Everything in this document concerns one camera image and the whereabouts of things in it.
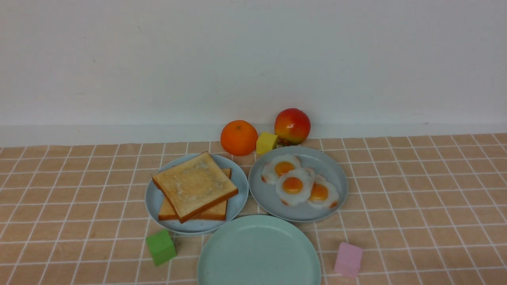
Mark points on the fried egg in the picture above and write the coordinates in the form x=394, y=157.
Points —
x=323, y=195
x=294, y=187
x=278, y=166

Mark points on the toast slice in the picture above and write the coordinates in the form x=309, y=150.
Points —
x=194, y=184
x=216, y=211

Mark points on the yellow foam cube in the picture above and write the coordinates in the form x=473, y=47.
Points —
x=266, y=142

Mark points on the orange fruit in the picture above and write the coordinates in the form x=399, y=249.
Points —
x=239, y=138

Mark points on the red yellow apple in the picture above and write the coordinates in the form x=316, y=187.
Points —
x=292, y=127

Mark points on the grey-blue plate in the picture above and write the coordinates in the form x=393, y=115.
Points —
x=323, y=165

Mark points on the light blue plate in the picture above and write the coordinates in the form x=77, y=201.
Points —
x=235, y=204

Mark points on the mint green plate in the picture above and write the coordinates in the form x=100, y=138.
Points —
x=259, y=250

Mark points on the green foam cube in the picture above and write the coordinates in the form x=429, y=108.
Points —
x=161, y=247

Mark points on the pink foam cube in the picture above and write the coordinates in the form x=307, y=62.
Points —
x=349, y=260

